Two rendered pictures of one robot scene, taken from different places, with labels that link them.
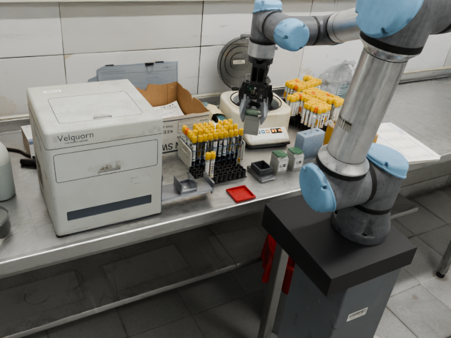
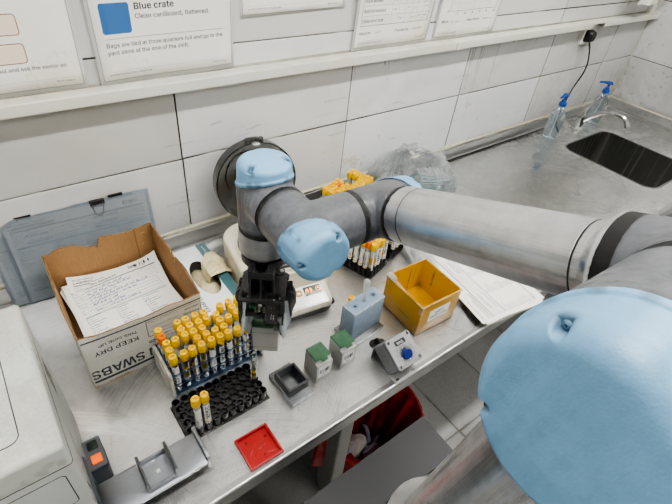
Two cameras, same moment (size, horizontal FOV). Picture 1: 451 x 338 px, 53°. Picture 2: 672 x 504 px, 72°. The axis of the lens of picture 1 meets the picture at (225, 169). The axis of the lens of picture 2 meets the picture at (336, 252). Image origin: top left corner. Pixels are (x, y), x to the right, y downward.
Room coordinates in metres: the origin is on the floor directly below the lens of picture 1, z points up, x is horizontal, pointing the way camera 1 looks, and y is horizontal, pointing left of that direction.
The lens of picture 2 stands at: (0.70, -0.08, 1.73)
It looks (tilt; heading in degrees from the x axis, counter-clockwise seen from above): 40 degrees down; 350
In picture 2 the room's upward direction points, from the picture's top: 7 degrees clockwise
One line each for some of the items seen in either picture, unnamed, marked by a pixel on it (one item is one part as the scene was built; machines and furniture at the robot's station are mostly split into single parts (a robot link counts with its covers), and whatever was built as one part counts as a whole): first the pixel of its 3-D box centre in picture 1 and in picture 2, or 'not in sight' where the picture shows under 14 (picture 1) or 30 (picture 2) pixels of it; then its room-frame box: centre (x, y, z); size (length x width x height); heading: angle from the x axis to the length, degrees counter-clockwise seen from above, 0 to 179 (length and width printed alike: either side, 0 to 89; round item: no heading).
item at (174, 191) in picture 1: (178, 187); (144, 477); (1.07, 0.13, 0.92); 0.21 x 0.07 x 0.05; 122
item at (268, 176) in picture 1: (261, 170); (291, 381); (1.27, -0.12, 0.89); 0.09 x 0.05 x 0.04; 34
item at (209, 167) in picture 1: (218, 160); (219, 387); (1.24, 0.02, 0.93); 0.17 x 0.09 x 0.11; 122
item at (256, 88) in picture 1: (258, 78); (264, 281); (1.24, -0.06, 1.22); 0.09 x 0.08 x 0.12; 175
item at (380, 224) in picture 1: (364, 210); not in sight; (0.96, -0.37, 0.99); 0.15 x 0.15 x 0.10
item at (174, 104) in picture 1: (162, 117); (125, 297); (1.46, 0.25, 0.95); 0.29 x 0.25 x 0.15; 32
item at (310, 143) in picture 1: (308, 144); (361, 315); (1.43, -0.28, 0.92); 0.10 x 0.07 x 0.10; 128
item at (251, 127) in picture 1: (252, 123); (266, 331); (1.27, -0.07, 1.06); 0.05 x 0.04 x 0.06; 85
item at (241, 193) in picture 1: (240, 193); (258, 446); (1.14, -0.05, 0.88); 0.07 x 0.07 x 0.01; 32
